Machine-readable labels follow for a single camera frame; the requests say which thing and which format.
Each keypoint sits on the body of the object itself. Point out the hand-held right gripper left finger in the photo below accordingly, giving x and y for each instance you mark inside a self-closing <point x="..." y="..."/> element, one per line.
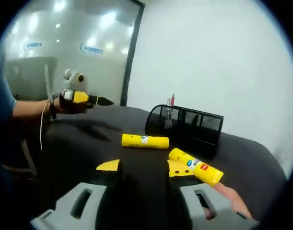
<point x="72" y="208"/>

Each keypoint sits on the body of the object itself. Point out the grey pen red cap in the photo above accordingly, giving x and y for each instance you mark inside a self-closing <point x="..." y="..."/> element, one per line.
<point x="169" y="101"/>

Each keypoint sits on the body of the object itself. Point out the white metal bar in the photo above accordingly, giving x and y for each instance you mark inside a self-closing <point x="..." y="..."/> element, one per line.
<point x="48" y="79"/>

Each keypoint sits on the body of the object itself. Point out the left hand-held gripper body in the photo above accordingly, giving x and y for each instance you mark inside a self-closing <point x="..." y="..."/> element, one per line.
<point x="74" y="82"/>

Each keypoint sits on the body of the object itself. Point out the yellow glue stick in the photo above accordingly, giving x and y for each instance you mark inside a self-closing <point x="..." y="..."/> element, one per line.
<point x="146" y="141"/>
<point x="199" y="167"/>

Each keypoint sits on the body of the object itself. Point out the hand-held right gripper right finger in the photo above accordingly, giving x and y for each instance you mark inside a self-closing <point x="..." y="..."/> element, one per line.
<point x="191" y="206"/>

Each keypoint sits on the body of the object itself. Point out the black mesh holder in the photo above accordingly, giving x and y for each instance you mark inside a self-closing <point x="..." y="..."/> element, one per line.
<point x="194" y="134"/>

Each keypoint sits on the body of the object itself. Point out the person's right hand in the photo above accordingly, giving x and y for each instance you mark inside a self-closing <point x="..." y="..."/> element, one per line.
<point x="235" y="201"/>

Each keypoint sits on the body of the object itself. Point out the black table cloth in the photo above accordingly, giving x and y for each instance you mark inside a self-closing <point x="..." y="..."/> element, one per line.
<point x="232" y="155"/>

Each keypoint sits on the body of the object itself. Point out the person's blue shirt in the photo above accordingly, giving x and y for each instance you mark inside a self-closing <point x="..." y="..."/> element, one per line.
<point x="2" y="95"/>

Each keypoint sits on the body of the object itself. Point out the frosted glass partition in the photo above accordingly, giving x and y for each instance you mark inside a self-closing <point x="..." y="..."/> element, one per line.
<point x="76" y="36"/>

